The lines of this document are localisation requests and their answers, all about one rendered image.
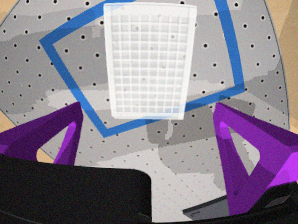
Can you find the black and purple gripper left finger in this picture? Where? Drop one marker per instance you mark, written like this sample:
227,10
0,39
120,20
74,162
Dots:
23,141

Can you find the grey perforated base plate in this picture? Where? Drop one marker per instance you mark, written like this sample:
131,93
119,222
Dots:
181,156

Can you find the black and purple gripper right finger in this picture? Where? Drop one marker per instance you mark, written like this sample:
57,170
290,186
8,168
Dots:
278,163

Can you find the white well plate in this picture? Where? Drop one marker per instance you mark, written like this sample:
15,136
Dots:
127,75

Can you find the blue tape outline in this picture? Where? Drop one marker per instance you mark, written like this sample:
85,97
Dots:
96,12

